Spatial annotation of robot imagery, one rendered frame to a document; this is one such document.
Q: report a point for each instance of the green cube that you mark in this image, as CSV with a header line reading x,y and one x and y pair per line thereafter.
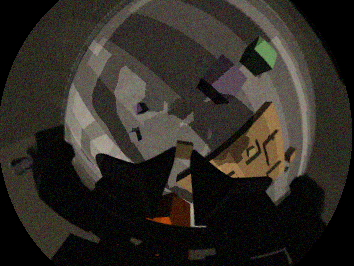
x,y
258,56

